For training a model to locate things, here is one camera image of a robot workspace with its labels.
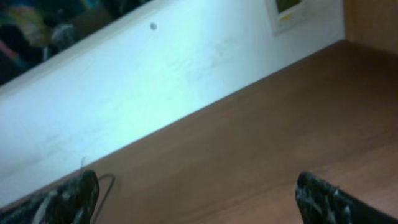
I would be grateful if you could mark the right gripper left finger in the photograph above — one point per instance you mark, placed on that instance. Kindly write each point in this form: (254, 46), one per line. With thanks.
(73, 201)

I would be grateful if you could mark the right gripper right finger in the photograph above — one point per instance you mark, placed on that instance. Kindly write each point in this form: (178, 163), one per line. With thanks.
(322, 203)

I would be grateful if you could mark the white wall outlet plate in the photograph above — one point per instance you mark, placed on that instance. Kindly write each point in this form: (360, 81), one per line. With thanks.
(283, 15)

